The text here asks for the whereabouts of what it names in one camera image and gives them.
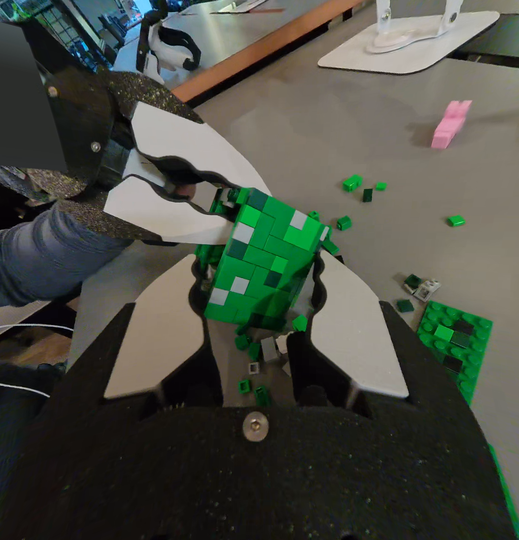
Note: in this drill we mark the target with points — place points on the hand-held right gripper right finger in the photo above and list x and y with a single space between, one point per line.
352 337

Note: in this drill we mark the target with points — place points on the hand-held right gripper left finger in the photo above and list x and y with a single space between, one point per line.
162 337

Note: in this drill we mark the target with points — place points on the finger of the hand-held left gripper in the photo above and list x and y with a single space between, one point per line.
192 139
158 215

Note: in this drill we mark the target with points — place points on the green mosaic brick cube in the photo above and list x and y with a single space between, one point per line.
268 253

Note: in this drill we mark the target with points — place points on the person's left forearm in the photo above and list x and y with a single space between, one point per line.
40 261

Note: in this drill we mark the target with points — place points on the grey desk with wooden edge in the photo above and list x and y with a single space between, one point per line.
225 33

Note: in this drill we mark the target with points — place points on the small white grey brick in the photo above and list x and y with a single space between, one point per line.
426 290

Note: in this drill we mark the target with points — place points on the black and white device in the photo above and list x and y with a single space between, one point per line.
171 50

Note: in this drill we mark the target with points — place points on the green studded brick plate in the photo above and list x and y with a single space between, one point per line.
474 337

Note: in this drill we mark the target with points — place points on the loose small green bricks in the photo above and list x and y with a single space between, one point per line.
352 182

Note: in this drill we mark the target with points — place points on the pink toy pig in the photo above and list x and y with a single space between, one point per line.
447 130

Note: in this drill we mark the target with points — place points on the white booklet stand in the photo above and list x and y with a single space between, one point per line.
411 55

